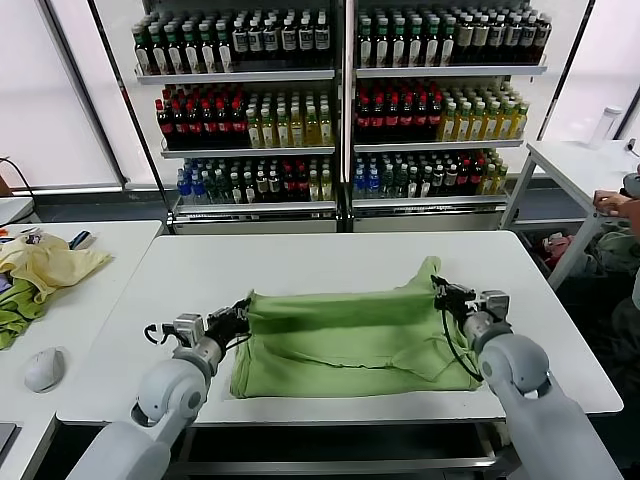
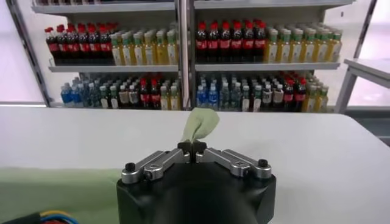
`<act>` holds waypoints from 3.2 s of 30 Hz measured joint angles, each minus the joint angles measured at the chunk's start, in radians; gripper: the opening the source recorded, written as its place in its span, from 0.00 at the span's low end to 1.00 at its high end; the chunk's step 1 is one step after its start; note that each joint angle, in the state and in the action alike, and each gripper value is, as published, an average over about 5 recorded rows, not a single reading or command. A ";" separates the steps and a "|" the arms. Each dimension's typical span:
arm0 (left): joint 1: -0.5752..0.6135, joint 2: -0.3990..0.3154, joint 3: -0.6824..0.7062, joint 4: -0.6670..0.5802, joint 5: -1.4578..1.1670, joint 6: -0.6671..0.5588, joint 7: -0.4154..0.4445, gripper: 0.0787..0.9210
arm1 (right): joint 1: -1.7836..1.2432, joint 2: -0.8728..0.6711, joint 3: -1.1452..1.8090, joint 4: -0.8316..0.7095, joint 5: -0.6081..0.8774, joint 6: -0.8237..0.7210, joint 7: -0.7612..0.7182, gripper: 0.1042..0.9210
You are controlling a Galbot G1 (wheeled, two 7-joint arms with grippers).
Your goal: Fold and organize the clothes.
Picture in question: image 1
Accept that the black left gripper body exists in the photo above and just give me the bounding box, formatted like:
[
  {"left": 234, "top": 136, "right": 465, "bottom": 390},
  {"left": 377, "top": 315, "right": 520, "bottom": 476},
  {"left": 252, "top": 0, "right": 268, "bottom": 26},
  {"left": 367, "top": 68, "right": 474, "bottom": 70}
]
[{"left": 204, "top": 304, "right": 250, "bottom": 347}]

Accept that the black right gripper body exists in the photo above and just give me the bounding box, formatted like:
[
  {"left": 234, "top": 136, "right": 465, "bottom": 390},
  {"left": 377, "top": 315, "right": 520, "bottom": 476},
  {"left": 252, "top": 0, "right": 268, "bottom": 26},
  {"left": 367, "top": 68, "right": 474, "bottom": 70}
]
[{"left": 443, "top": 283, "right": 483, "bottom": 318}]

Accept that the green t-shirt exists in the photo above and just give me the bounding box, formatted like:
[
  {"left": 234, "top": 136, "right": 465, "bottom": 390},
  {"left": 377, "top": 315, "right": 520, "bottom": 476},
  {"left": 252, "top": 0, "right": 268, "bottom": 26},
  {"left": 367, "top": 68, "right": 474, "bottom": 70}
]
[{"left": 228, "top": 255, "right": 484, "bottom": 400}]

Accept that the person's bare hand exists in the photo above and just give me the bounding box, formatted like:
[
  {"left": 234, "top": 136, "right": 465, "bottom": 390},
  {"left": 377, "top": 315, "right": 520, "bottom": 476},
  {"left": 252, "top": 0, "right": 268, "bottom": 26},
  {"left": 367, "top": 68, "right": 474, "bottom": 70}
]
[{"left": 593, "top": 192, "right": 633, "bottom": 218}]

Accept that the large white work table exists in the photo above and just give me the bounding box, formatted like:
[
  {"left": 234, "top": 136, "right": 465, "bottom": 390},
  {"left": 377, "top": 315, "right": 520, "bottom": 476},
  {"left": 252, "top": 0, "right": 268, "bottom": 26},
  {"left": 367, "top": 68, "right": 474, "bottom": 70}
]
[{"left": 55, "top": 229, "right": 625, "bottom": 429}]

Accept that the pink red cloth bundle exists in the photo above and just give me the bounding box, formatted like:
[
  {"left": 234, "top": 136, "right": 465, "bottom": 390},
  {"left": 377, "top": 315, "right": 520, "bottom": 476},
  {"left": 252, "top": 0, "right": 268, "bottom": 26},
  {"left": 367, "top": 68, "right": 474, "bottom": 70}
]
[{"left": 542, "top": 233, "right": 572, "bottom": 269}]

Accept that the white side desk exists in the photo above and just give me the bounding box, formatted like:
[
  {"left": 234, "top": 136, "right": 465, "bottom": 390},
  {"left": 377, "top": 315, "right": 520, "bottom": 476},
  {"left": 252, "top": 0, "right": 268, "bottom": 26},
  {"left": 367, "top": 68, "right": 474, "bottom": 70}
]
[{"left": 0, "top": 219, "right": 165, "bottom": 480}]

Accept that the pale grey green cloth pile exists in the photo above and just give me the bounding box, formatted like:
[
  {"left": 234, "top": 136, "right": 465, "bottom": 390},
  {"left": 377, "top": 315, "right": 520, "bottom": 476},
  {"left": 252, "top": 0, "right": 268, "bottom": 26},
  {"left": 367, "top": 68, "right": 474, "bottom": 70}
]
[{"left": 587, "top": 227, "right": 640, "bottom": 275}]

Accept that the amber tea bottle green cap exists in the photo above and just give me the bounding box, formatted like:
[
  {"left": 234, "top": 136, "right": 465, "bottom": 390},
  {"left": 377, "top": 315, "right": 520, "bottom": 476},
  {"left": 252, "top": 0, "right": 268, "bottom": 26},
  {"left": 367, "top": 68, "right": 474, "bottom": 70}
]
[
  {"left": 470, "top": 102, "right": 486, "bottom": 142},
  {"left": 512, "top": 102, "right": 530, "bottom": 141},
  {"left": 498, "top": 102, "right": 515, "bottom": 141},
  {"left": 439, "top": 102, "right": 457, "bottom": 143},
  {"left": 455, "top": 102, "right": 472, "bottom": 143},
  {"left": 484, "top": 102, "right": 500, "bottom": 142}
]

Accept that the cola bottle red cap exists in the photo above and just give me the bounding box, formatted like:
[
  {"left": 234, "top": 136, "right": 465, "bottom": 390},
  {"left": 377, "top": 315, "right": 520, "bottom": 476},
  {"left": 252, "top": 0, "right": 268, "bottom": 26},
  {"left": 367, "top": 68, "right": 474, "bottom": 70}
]
[
  {"left": 428, "top": 97, "right": 444, "bottom": 143},
  {"left": 399, "top": 97, "right": 415, "bottom": 143},
  {"left": 413, "top": 97, "right": 430, "bottom": 143},
  {"left": 172, "top": 102, "right": 189, "bottom": 150},
  {"left": 355, "top": 97, "right": 372, "bottom": 144},
  {"left": 229, "top": 102, "right": 247, "bottom": 149},
  {"left": 385, "top": 97, "right": 401, "bottom": 143},
  {"left": 215, "top": 102, "right": 231, "bottom": 149},
  {"left": 370, "top": 97, "right": 387, "bottom": 144},
  {"left": 186, "top": 102, "right": 203, "bottom": 150},
  {"left": 156, "top": 99, "right": 174, "bottom": 150},
  {"left": 200, "top": 102, "right": 217, "bottom": 149}
]

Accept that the person's dark trousered leg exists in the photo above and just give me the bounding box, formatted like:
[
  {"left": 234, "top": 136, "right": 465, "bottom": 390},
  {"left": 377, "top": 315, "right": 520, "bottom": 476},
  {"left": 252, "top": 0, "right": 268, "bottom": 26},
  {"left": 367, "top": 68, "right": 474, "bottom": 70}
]
[{"left": 609, "top": 297, "right": 640, "bottom": 351}]

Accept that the blue white striped pouch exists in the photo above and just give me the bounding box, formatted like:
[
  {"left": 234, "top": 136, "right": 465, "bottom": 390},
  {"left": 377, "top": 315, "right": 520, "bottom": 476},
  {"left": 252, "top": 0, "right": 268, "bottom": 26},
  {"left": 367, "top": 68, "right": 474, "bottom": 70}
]
[{"left": 67, "top": 229, "right": 97, "bottom": 251}]

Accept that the white table with slanted legs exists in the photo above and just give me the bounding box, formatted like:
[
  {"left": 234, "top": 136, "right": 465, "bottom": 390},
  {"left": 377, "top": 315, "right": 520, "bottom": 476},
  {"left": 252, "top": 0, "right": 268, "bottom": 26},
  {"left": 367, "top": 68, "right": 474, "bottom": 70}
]
[{"left": 499, "top": 140, "right": 640, "bottom": 291}]

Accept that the yellow juice bottle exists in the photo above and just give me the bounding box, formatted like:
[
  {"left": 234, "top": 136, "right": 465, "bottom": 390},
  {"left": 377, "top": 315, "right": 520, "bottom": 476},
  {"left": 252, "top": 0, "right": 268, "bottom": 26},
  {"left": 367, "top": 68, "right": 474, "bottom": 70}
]
[
  {"left": 318, "top": 106, "right": 334, "bottom": 148},
  {"left": 275, "top": 108, "right": 291, "bottom": 149},
  {"left": 289, "top": 107, "right": 305, "bottom": 149},
  {"left": 260, "top": 108, "right": 277, "bottom": 150},
  {"left": 303, "top": 107, "right": 320, "bottom": 149},
  {"left": 246, "top": 108, "right": 263, "bottom": 150}
]

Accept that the pale yellow garment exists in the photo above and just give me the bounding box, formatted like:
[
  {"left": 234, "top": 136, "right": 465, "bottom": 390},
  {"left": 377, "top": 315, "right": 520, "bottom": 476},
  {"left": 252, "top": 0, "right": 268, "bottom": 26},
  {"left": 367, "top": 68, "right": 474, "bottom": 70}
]
[{"left": 0, "top": 233, "right": 112, "bottom": 304}]

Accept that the white computer mouse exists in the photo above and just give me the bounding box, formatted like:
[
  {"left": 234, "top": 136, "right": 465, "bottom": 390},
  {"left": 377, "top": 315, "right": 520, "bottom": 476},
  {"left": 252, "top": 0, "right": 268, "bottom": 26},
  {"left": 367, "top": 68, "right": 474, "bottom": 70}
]
[{"left": 23, "top": 347, "right": 67, "bottom": 394}]

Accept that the crumpled green garment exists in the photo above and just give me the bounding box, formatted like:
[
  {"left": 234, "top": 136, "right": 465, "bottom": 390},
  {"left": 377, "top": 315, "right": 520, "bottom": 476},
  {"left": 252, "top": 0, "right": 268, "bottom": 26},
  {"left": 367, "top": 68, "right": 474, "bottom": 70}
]
[{"left": 0, "top": 279, "right": 49, "bottom": 351}]

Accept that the metal drinks shelf unit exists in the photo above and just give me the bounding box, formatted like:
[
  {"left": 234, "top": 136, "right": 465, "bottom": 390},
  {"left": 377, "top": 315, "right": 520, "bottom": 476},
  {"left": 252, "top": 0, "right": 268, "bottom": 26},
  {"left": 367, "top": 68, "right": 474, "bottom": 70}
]
[
  {"left": 132, "top": 0, "right": 346, "bottom": 236},
  {"left": 344, "top": 0, "right": 549, "bottom": 234}
]

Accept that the dark tea bottle green cap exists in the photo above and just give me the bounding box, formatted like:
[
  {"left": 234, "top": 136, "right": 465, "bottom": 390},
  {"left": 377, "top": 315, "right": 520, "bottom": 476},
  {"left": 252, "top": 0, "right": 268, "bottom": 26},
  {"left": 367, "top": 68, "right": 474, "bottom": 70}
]
[
  {"left": 407, "top": 18, "right": 425, "bottom": 70},
  {"left": 215, "top": 22, "right": 235, "bottom": 75},
  {"left": 181, "top": 23, "right": 201, "bottom": 76},
  {"left": 440, "top": 18, "right": 458, "bottom": 69},
  {"left": 373, "top": 18, "right": 392, "bottom": 70},
  {"left": 423, "top": 18, "right": 441, "bottom": 69},
  {"left": 148, "top": 25, "right": 170, "bottom": 76},
  {"left": 132, "top": 27, "right": 154, "bottom": 77},
  {"left": 390, "top": 18, "right": 408, "bottom": 70},
  {"left": 356, "top": 18, "right": 375, "bottom": 70},
  {"left": 164, "top": 24, "right": 185, "bottom": 76},
  {"left": 198, "top": 23, "right": 218, "bottom": 75}
]

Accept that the grey flat device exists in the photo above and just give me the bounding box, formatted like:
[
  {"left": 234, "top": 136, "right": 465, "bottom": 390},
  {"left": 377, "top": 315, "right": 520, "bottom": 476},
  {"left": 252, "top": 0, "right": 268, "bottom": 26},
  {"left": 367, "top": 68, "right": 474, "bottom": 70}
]
[{"left": 0, "top": 422, "right": 24, "bottom": 454}]

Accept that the dark bottle beige label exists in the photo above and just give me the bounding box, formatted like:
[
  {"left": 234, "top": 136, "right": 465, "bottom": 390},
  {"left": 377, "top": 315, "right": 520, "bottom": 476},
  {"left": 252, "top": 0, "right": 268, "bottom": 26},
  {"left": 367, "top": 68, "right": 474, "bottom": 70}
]
[
  {"left": 472, "top": 16, "right": 490, "bottom": 66},
  {"left": 504, "top": 16, "right": 521, "bottom": 66},
  {"left": 519, "top": 16, "right": 537, "bottom": 65},
  {"left": 456, "top": 16, "right": 475, "bottom": 66},
  {"left": 488, "top": 16, "right": 506, "bottom": 66},
  {"left": 534, "top": 16, "right": 552, "bottom": 65}
]

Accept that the dark drink bottle white cap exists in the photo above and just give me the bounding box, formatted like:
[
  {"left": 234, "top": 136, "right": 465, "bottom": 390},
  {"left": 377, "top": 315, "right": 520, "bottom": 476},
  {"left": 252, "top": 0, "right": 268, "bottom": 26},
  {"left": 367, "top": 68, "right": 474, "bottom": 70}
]
[
  {"left": 248, "top": 19, "right": 265, "bottom": 64},
  {"left": 314, "top": 17, "right": 331, "bottom": 64},
  {"left": 263, "top": 18, "right": 279, "bottom": 64},
  {"left": 280, "top": 18, "right": 298, "bottom": 64},
  {"left": 232, "top": 19, "right": 250, "bottom": 64},
  {"left": 297, "top": 17, "right": 315, "bottom": 64}
]

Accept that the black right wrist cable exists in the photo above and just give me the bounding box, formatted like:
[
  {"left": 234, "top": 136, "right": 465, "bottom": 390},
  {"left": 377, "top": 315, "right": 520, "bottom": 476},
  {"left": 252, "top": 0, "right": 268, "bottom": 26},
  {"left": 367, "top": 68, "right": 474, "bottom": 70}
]
[{"left": 439, "top": 307, "right": 485, "bottom": 382}]

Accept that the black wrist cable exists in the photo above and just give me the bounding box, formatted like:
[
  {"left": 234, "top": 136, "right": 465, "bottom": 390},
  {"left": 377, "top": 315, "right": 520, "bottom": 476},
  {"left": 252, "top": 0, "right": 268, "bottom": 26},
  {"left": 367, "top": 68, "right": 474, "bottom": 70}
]
[
  {"left": 439, "top": 307, "right": 485, "bottom": 382},
  {"left": 143, "top": 323, "right": 174, "bottom": 347}
]

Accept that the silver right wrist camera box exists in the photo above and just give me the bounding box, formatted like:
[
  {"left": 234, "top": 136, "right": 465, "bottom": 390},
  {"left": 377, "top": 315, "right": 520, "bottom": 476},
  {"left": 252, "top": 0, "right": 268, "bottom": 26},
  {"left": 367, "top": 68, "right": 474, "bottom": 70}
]
[{"left": 478, "top": 289, "right": 512, "bottom": 324}]

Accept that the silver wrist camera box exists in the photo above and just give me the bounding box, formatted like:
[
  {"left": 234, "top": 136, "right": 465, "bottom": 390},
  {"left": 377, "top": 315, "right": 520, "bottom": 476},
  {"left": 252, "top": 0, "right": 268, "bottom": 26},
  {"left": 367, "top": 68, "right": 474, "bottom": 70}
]
[
  {"left": 478, "top": 289, "right": 512, "bottom": 324},
  {"left": 173, "top": 312, "right": 207, "bottom": 348}
]

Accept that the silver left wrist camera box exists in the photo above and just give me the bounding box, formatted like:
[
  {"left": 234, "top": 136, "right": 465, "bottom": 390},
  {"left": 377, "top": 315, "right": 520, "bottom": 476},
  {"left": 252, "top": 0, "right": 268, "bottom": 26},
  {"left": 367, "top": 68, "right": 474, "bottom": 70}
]
[{"left": 173, "top": 312, "right": 207, "bottom": 348}]

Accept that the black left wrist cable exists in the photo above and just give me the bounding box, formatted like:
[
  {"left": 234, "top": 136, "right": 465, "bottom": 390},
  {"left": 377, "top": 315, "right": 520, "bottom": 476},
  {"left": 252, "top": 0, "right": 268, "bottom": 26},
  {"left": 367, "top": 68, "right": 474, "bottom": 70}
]
[{"left": 143, "top": 323, "right": 174, "bottom": 347}]

